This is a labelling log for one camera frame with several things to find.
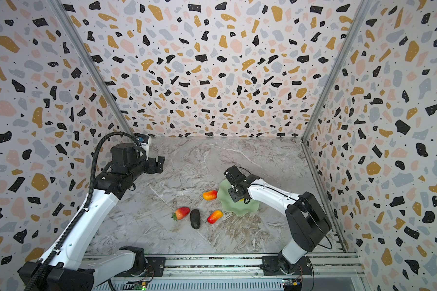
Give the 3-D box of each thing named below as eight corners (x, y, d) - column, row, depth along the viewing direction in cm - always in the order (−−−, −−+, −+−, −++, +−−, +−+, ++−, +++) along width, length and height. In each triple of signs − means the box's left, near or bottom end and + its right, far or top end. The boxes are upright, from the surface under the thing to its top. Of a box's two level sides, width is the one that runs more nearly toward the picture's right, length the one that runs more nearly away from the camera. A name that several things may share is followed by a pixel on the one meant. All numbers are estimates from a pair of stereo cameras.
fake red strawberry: (173, 218, 89) (171, 215, 86) (185, 206, 93) (183, 203, 90) (178, 223, 87) (176, 220, 84) (190, 211, 91) (189, 208, 88)
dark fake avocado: (189, 228, 85) (188, 226, 83) (191, 211, 91) (190, 208, 88) (199, 228, 86) (198, 226, 83) (201, 211, 91) (200, 208, 88)
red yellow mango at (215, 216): (211, 225, 86) (210, 223, 84) (206, 219, 88) (206, 217, 86) (223, 215, 90) (223, 212, 87) (218, 210, 92) (218, 207, 89)
